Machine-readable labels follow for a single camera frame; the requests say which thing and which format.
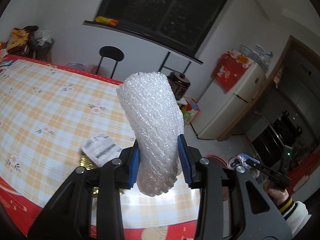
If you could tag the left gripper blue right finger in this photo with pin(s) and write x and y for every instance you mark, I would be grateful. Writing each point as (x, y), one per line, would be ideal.
(185, 160)

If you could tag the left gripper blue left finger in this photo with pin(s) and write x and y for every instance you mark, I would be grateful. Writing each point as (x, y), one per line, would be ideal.
(134, 167)

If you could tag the grey shipping bag with barcode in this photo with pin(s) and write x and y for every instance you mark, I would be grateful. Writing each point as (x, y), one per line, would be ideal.
(101, 149)

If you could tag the blue crushed can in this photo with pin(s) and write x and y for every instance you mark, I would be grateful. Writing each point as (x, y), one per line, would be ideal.
(240, 160)

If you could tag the gold foil wrapper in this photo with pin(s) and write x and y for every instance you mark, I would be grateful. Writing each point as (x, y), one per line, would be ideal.
(89, 165)

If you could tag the white foam net sleeve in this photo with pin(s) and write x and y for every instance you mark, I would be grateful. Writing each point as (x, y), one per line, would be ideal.
(156, 119)

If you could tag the right hand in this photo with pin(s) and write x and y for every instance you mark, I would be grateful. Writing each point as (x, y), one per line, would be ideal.
(278, 196)

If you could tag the black built-in oven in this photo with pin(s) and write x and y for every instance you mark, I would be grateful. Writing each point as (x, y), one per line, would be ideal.
(270, 143)

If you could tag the colourful shopping bag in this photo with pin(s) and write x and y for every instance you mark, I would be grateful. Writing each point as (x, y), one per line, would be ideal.
(189, 110)

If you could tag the right sleeve white striped cuff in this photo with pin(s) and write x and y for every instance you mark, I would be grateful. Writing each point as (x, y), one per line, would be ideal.
(295, 213)

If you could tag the white refrigerator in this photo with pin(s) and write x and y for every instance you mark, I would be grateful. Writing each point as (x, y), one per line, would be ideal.
(218, 109)

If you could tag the brown pressure cooker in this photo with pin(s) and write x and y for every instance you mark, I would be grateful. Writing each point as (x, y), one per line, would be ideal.
(179, 84)

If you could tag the black rack with white shelf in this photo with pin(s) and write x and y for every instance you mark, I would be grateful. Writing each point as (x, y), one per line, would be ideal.
(174, 63)

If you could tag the red cloth on refrigerator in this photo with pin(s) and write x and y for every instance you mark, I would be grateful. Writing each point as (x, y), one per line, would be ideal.
(230, 68)

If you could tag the yellow plaid tablecloth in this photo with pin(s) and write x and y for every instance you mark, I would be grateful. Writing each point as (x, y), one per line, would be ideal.
(47, 114)

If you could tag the clear plastic container with lid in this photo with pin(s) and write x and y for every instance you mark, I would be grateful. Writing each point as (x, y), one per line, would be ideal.
(77, 66)

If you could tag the containers on top of refrigerator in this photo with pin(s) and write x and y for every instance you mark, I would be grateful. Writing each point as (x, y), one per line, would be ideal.
(257, 54)

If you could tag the dark window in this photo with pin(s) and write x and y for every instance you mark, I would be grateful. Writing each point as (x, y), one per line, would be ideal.
(179, 25)

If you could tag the black stool with plastic bag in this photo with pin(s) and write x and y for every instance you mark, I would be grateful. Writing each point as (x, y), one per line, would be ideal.
(43, 44)

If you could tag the yellow snack bag on sill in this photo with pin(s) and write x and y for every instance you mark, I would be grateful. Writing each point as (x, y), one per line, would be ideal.
(106, 21)

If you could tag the yellow snack bags pile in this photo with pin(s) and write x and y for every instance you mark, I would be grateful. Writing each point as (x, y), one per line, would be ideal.
(18, 42)

